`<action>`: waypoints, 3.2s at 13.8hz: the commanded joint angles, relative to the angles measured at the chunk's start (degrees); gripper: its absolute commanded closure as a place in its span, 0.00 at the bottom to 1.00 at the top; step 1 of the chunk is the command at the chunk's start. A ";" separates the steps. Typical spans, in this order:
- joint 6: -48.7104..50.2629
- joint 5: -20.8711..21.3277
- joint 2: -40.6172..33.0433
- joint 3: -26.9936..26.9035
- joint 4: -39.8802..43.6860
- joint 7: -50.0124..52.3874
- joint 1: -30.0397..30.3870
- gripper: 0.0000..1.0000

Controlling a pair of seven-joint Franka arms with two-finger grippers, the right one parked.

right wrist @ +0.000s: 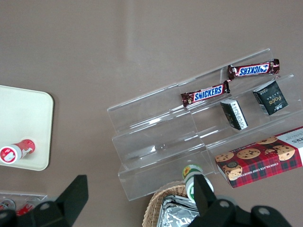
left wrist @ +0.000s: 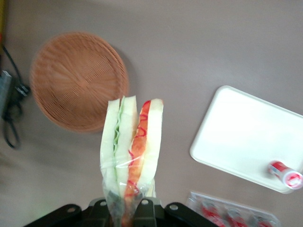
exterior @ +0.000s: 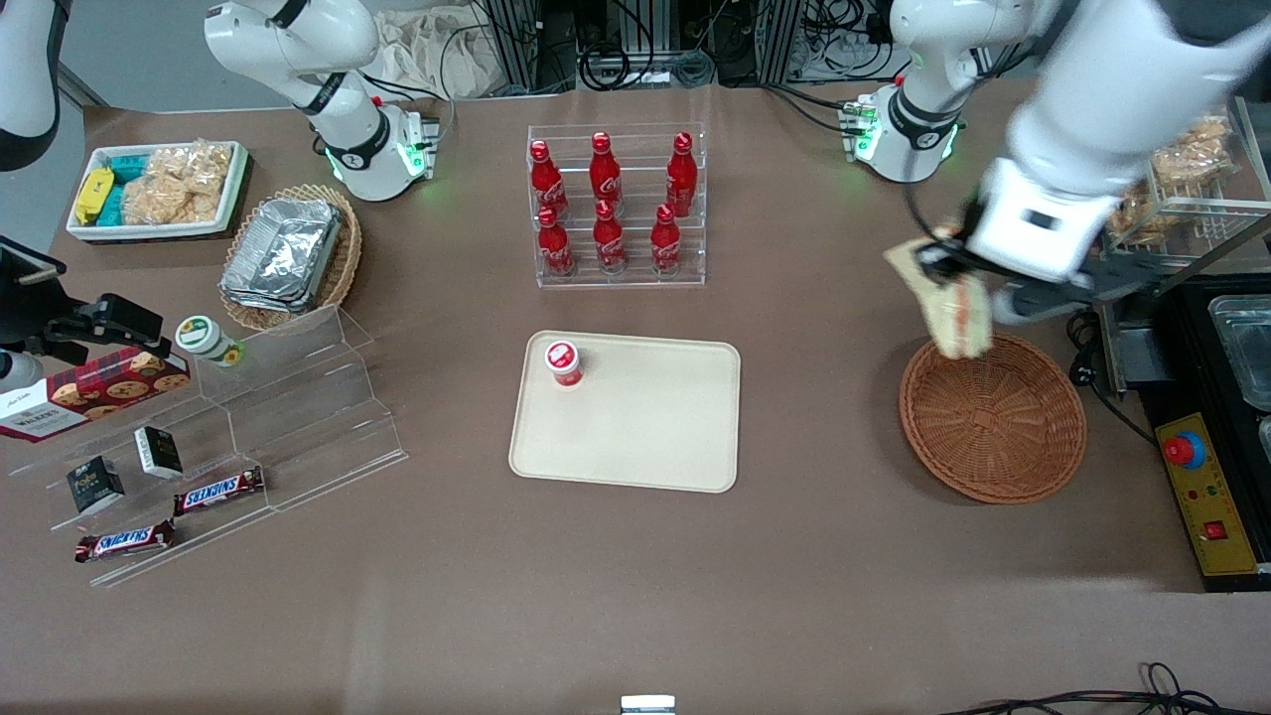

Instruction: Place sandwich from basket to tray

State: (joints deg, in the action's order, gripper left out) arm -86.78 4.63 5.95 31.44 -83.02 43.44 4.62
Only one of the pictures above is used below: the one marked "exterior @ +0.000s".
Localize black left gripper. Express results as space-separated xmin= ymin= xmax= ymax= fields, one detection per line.
xmin=914 ymin=204 xmax=1000 ymax=292

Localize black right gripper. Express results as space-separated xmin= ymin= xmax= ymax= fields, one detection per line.
xmin=0 ymin=238 xmax=165 ymax=364

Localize triangle sandwich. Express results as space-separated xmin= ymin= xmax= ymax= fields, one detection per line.
xmin=884 ymin=236 xmax=994 ymax=360

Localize empty brown wicker basket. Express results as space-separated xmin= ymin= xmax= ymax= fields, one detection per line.
xmin=899 ymin=333 xmax=1088 ymax=505

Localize light wicker basket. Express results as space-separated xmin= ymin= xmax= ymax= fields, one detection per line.
xmin=218 ymin=184 xmax=363 ymax=334

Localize cream plastic tray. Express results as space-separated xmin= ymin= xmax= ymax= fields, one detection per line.
xmin=508 ymin=330 xmax=743 ymax=495

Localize yellow snack packet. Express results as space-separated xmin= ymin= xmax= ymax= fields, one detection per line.
xmin=74 ymin=167 xmax=116 ymax=225

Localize red tartan cookie box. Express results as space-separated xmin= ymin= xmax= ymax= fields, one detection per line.
xmin=0 ymin=346 xmax=191 ymax=444

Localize clear bag of crackers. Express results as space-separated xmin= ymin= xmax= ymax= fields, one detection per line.
xmin=149 ymin=139 xmax=235 ymax=198
xmin=121 ymin=174 xmax=225 ymax=227

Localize teal snack packet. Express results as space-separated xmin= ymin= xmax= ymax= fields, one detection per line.
xmin=97 ymin=152 xmax=152 ymax=227

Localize green lid white bottle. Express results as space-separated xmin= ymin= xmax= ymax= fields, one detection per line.
xmin=176 ymin=315 xmax=245 ymax=368

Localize black box white side label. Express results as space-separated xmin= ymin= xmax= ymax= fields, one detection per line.
xmin=134 ymin=425 xmax=185 ymax=480

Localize clear acrylic stepped stand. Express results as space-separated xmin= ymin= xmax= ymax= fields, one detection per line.
xmin=197 ymin=303 xmax=409 ymax=514
xmin=8 ymin=392 xmax=244 ymax=590

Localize white plastic crate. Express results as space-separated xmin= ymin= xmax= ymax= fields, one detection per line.
xmin=65 ymin=139 xmax=250 ymax=244

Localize black box gold Face print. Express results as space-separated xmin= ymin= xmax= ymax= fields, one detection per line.
xmin=67 ymin=455 xmax=127 ymax=515

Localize bagged pastry snack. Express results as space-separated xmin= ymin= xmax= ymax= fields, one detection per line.
xmin=1107 ymin=189 xmax=1169 ymax=249
xmin=1152 ymin=117 xmax=1238 ymax=190

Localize stacked foil containers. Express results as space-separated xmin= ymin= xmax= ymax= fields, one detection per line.
xmin=220 ymin=197 xmax=344 ymax=314

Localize Snickers chocolate bar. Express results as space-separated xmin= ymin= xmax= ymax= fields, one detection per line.
xmin=174 ymin=466 xmax=266 ymax=517
xmin=74 ymin=519 xmax=177 ymax=564

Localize black machine housing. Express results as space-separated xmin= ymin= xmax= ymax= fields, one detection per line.
xmin=1137 ymin=273 xmax=1271 ymax=594

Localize red cola bottle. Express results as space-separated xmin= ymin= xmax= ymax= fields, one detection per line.
xmin=665 ymin=131 xmax=699 ymax=217
xmin=650 ymin=204 xmax=684 ymax=276
xmin=589 ymin=131 xmax=624 ymax=212
xmin=536 ymin=206 xmax=577 ymax=277
xmin=529 ymin=139 xmax=569 ymax=219
xmin=593 ymin=199 xmax=629 ymax=274

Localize clear acrylic bottle rack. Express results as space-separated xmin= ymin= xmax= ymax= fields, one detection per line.
xmin=526 ymin=122 xmax=708 ymax=289

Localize glass display case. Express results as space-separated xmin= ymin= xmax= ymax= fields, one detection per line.
xmin=1097 ymin=94 xmax=1271 ymax=261

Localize steel pan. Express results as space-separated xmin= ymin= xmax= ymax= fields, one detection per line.
xmin=1206 ymin=295 xmax=1271 ymax=413

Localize red yogurt drink bottle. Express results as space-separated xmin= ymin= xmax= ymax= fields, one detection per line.
xmin=543 ymin=340 xmax=585 ymax=389

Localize beige cloth bag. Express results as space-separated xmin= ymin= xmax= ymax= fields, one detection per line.
xmin=372 ymin=8 xmax=507 ymax=100

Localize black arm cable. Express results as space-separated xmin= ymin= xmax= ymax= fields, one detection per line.
xmin=900 ymin=177 xmax=956 ymax=251

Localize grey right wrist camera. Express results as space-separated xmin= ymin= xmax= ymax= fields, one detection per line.
xmin=0 ymin=350 xmax=46 ymax=395

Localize black power cable with plug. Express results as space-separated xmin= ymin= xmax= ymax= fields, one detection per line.
xmin=1065 ymin=310 xmax=1159 ymax=448

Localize metal bracket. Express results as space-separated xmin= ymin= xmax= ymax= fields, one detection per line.
xmin=1097 ymin=293 xmax=1175 ymax=398

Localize equipment rack with cables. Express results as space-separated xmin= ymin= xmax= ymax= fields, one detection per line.
xmin=475 ymin=0 xmax=900 ymax=97

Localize black floor cable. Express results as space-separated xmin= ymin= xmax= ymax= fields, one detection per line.
xmin=938 ymin=662 xmax=1271 ymax=715

